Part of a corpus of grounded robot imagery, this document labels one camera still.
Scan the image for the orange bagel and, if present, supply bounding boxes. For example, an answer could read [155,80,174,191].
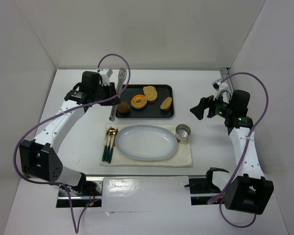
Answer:
[131,94,147,109]

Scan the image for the metal tongs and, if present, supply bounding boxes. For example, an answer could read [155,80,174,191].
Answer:
[109,68,127,122]

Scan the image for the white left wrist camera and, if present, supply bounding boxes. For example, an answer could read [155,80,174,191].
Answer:
[97,69,113,86]

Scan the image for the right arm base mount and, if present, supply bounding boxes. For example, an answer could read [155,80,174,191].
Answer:
[184,167,230,206]

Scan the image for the gold knife green handle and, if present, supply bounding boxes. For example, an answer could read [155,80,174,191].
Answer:
[107,129,119,164]

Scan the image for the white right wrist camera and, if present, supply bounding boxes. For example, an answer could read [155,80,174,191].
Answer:
[212,79,232,100]

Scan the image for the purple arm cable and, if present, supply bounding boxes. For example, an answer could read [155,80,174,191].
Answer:
[13,53,131,234]
[207,71,270,228]

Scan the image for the oval light blue plate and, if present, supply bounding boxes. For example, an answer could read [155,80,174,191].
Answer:
[116,125,177,162]

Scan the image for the small bread slice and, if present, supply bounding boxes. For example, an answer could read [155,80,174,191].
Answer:
[160,96,172,111]

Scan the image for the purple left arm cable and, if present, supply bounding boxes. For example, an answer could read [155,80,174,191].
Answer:
[13,53,131,234]

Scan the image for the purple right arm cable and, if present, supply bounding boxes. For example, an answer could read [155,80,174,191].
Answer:
[207,71,270,228]

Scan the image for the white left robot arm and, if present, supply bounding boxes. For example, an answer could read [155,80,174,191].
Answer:
[19,68,127,195]

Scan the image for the large bread slice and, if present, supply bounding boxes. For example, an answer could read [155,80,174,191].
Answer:
[143,86,158,103]

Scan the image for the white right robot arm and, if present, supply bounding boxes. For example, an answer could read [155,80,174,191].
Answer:
[190,90,274,215]

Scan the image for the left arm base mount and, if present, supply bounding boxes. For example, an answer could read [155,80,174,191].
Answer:
[56,176,104,208]

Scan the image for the brown chocolate croissant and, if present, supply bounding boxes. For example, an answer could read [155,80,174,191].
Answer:
[117,101,131,114]

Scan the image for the steel cup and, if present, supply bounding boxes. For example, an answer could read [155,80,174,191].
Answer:
[175,124,191,143]

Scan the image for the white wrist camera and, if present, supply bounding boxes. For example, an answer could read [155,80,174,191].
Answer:
[212,79,232,100]
[97,69,113,86]

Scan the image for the gold spoon green handle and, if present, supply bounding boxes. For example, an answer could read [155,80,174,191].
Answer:
[102,127,116,162]

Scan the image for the black baking tray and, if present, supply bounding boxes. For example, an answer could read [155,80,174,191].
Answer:
[116,84,174,119]

